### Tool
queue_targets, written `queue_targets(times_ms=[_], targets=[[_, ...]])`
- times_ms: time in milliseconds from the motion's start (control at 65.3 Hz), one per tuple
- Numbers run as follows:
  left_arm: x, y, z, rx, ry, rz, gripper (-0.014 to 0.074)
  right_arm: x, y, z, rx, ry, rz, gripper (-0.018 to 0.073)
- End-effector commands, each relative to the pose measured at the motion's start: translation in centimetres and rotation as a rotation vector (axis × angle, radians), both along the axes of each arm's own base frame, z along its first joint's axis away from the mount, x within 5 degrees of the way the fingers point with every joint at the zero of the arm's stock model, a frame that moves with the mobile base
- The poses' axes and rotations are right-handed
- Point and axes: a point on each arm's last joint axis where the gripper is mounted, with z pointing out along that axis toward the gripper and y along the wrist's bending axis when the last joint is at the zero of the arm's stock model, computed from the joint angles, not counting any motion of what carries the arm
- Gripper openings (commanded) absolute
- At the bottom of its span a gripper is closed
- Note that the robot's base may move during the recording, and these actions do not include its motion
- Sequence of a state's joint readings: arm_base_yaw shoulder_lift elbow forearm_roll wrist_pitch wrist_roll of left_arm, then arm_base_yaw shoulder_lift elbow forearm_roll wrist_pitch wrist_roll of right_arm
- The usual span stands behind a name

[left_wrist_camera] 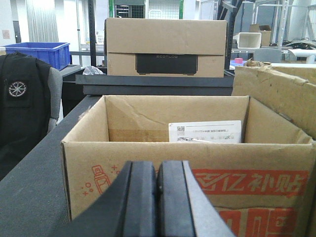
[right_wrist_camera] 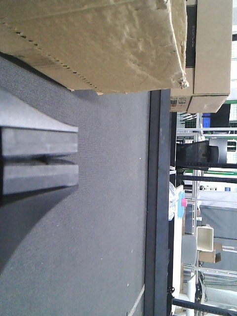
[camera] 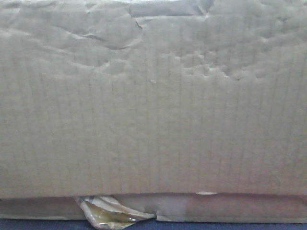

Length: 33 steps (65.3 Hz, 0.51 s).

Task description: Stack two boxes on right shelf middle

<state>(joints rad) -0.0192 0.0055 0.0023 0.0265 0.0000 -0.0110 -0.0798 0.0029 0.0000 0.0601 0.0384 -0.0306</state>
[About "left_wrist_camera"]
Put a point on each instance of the small open cardboard box background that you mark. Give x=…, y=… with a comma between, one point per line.
x=265, y=31

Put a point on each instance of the closed cardboard box black label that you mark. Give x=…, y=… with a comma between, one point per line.
x=157, y=47

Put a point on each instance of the white square bin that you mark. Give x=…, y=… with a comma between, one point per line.
x=248, y=40

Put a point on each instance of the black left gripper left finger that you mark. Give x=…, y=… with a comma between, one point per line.
x=126, y=209

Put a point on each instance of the blue plastic crate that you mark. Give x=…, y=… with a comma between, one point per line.
x=57, y=54

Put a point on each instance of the small red-printed cardboard box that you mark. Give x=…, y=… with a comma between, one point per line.
x=262, y=187

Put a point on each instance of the pink tape roll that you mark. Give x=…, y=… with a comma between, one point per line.
x=238, y=60

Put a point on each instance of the grey chair with black jacket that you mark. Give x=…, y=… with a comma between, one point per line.
x=30, y=96

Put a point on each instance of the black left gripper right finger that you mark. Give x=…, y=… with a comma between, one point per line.
x=183, y=209

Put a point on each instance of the large worn cardboard box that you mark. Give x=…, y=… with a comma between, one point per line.
x=289, y=91

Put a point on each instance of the white shipping label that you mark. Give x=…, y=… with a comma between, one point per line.
x=224, y=131

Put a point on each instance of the black shelf board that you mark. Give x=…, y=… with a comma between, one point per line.
x=150, y=85

